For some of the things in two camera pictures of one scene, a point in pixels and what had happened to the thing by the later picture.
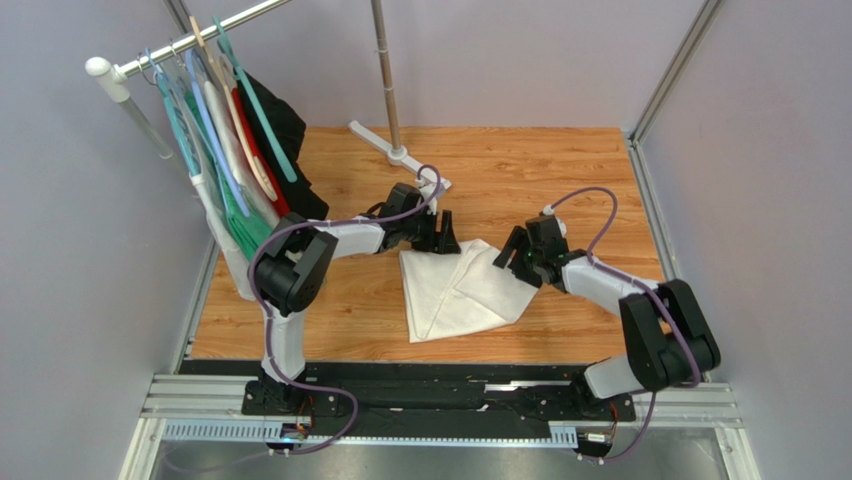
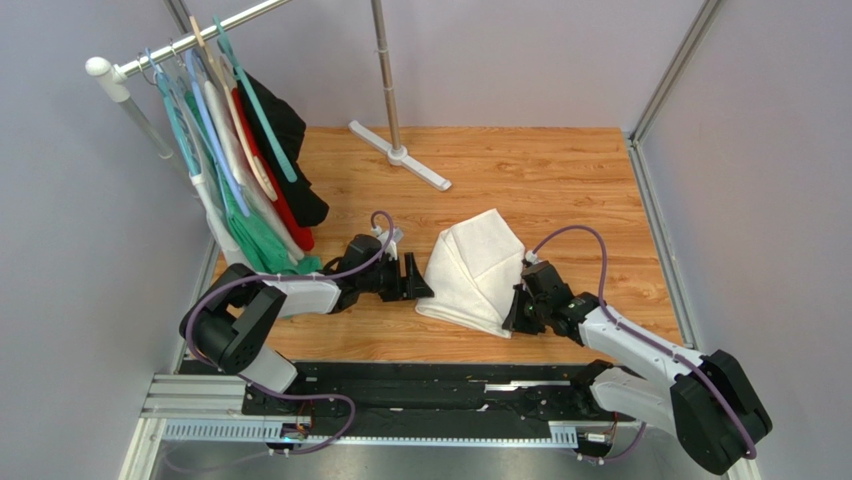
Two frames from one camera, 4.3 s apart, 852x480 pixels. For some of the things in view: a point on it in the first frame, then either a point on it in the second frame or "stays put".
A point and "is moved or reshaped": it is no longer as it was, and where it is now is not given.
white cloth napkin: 451,294 is moved or reshaped
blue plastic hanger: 216,131 stays put
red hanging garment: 256,151 stays put
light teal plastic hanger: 176,116 stays put
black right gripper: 517,257 to 526,309
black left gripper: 443,242 to 416,287
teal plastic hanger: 226,46 stays put
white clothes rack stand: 111,79 stays put
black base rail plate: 419,391 stays put
